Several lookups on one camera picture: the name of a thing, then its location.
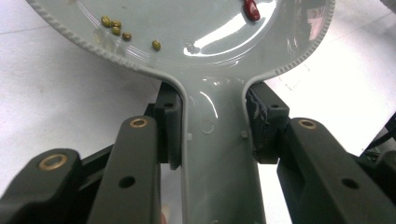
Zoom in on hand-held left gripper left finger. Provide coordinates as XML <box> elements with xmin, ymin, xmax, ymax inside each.
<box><xmin>87</xmin><ymin>81</ymin><xmax>184</xmax><ymax>224</ymax></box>

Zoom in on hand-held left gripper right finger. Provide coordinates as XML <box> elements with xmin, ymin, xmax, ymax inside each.
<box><xmin>246</xmin><ymin>81</ymin><xmax>396</xmax><ymax>224</ymax></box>

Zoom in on grey dustpan with orange edge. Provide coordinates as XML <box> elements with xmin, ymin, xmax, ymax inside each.
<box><xmin>26</xmin><ymin>0</ymin><xmax>336</xmax><ymax>224</ymax></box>

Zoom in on single dark red bean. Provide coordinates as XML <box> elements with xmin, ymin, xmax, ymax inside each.
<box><xmin>243</xmin><ymin>0</ymin><xmax>262</xmax><ymax>22</ymax></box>

